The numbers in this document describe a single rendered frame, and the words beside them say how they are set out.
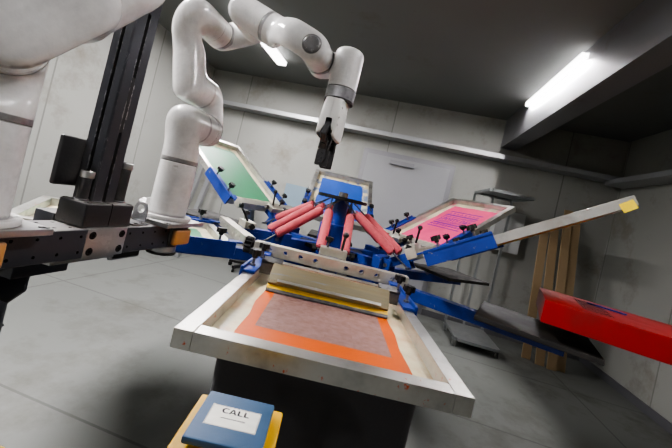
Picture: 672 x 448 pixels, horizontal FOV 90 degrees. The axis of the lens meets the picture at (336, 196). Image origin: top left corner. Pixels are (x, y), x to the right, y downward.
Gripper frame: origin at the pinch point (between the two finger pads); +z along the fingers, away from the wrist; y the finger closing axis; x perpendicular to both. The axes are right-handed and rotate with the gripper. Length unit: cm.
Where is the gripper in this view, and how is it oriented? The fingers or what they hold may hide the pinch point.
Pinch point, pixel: (324, 159)
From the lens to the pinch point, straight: 86.2
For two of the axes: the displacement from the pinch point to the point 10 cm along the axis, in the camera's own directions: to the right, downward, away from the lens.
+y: -1.8, -0.6, -9.8
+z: -2.4, 9.7, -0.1
